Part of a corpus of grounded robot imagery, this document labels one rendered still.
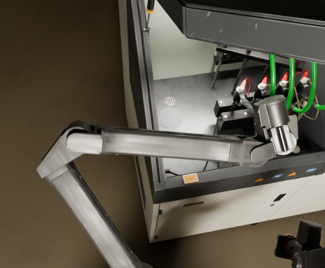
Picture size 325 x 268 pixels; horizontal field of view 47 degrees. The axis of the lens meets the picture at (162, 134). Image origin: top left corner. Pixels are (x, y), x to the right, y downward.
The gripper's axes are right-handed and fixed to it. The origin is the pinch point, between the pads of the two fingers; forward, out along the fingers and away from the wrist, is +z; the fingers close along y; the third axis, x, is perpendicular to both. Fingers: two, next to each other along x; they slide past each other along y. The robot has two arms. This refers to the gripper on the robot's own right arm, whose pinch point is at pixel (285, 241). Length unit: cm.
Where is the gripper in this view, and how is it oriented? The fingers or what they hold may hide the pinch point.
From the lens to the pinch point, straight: 130.0
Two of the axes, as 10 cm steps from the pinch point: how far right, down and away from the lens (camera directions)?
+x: -2.0, 9.8, -0.1
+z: 0.4, 0.2, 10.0
